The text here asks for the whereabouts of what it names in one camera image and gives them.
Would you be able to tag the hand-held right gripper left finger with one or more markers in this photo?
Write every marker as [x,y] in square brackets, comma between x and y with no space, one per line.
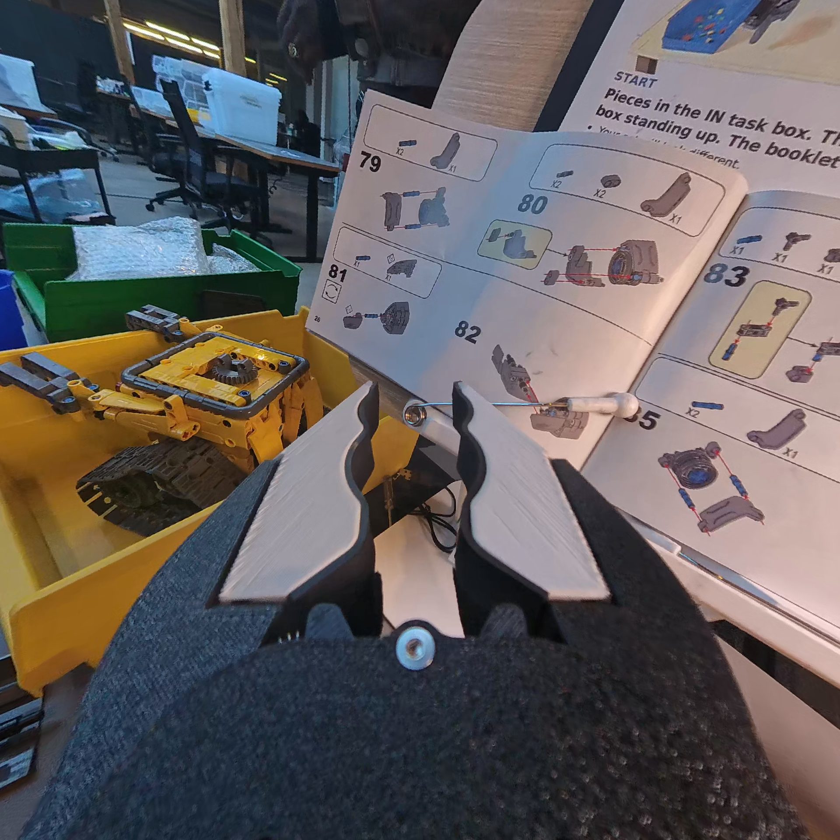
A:
[302,525]

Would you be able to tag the blue plastic bin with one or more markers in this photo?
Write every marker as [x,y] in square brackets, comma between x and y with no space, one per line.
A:
[10,308]

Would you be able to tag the yellow toy robot vehicle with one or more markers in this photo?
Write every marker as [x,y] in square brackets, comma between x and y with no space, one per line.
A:
[197,367]

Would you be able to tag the wooden table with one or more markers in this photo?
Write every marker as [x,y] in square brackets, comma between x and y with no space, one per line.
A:
[289,154]

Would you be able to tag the white wooden book stand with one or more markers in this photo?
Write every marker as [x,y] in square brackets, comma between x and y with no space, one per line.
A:
[787,630]

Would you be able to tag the white storage boxes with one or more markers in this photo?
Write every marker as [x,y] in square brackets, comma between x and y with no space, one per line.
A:
[243,105]

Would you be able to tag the thin wooden pillar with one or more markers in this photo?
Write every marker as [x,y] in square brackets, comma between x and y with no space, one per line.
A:
[119,39]

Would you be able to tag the thick wooden pillar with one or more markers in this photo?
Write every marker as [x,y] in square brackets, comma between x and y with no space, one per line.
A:
[233,33]

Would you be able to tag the black office chair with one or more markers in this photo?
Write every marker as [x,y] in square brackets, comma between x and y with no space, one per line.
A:
[190,151]

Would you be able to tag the green plastic bin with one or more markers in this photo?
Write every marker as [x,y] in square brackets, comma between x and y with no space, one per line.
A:
[131,302]

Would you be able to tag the white instruction booklet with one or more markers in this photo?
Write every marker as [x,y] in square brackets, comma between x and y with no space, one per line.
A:
[525,262]

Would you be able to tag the yellow plastic bin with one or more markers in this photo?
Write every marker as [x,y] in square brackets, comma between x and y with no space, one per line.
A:
[98,604]

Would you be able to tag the white printed task sheet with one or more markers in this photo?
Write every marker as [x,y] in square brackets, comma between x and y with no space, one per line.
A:
[689,111]

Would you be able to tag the black cart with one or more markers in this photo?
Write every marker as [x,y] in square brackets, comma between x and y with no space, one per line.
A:
[52,157]

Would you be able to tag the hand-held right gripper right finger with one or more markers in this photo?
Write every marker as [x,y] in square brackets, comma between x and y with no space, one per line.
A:
[531,525]

